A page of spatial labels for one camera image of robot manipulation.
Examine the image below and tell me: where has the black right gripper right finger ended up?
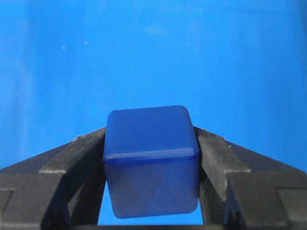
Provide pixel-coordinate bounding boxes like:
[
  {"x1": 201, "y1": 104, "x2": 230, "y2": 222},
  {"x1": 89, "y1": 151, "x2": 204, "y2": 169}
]
[{"x1": 194, "y1": 128, "x2": 307, "y2": 230}]

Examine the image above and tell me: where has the blue cube block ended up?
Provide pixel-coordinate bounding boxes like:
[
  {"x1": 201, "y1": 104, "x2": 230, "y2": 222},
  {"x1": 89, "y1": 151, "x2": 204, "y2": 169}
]
[{"x1": 102, "y1": 105, "x2": 200, "y2": 219}]

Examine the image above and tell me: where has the blue table cloth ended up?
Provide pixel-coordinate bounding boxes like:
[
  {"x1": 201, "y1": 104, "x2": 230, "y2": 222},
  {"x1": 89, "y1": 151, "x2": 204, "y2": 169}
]
[{"x1": 0, "y1": 0, "x2": 307, "y2": 230}]

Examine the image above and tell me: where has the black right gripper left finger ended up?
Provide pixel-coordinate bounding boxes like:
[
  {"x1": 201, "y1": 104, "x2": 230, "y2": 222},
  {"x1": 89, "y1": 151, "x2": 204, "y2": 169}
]
[{"x1": 0, "y1": 128, "x2": 106, "y2": 230}]

